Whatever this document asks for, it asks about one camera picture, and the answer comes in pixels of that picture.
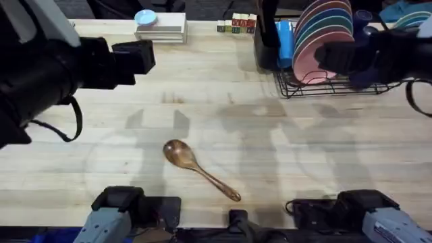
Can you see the brown wooden spoon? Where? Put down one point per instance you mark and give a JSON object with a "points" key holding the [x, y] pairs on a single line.
{"points": [[180, 154]]}

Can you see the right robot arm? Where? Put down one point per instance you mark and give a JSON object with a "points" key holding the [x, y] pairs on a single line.
{"points": [[388, 226]]}

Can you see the purple plate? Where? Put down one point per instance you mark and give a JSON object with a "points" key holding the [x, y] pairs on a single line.
{"points": [[332, 2]]}

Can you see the stack of green plates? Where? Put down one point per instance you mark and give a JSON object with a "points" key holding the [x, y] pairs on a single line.
{"points": [[411, 19]]}

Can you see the light blue cup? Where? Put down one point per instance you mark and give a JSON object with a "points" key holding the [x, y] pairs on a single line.
{"points": [[286, 44]]}

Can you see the dark blue plate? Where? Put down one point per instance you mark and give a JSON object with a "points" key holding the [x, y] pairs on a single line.
{"points": [[324, 14]]}

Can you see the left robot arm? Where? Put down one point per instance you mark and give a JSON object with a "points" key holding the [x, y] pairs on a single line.
{"points": [[104, 226]]}

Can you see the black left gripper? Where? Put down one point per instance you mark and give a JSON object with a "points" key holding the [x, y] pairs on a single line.
{"points": [[40, 77]]}

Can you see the small light blue dish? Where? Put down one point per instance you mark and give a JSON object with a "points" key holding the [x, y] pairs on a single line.
{"points": [[146, 17]]}

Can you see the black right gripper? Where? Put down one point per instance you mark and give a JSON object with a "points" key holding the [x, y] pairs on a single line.
{"points": [[416, 57]]}

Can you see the pink plate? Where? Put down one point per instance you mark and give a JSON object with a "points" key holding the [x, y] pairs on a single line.
{"points": [[308, 64]]}

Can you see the mauve plate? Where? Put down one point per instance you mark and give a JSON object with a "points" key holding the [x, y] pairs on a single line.
{"points": [[324, 29]]}

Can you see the black cutlery holder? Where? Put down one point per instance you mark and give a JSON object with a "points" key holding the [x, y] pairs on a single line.
{"points": [[266, 50]]}

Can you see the lettered toy block heap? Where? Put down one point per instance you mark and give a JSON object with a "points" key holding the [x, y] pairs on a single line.
{"points": [[241, 23]]}

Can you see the blue cloth bag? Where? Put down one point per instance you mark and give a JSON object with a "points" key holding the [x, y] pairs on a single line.
{"points": [[398, 8]]}

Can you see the teal plate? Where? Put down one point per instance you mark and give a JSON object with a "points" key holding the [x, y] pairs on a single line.
{"points": [[324, 22]]}

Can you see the pale wooden box stack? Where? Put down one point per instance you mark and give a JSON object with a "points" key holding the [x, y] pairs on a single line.
{"points": [[165, 32]]}

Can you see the dark blue cup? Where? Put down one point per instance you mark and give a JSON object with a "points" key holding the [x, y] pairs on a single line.
{"points": [[362, 18], [369, 33]]}

